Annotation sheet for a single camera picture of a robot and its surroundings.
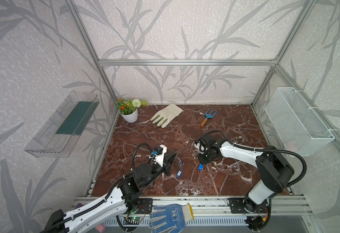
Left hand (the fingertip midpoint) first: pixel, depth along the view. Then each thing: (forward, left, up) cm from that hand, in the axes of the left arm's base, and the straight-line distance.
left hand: (176, 156), depth 70 cm
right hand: (+6, -14, -19) cm, 24 cm away
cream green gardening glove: (+40, +10, -19) cm, 46 cm away
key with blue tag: (-2, -2, -18) cm, 18 cm away
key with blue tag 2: (+2, -15, -20) cm, 24 cm away
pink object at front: (-27, +35, -18) cm, 48 cm away
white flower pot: (+36, +34, -15) cm, 51 cm away
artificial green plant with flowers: (+39, +34, -6) cm, 52 cm away
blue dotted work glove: (-22, 0, -19) cm, 29 cm away
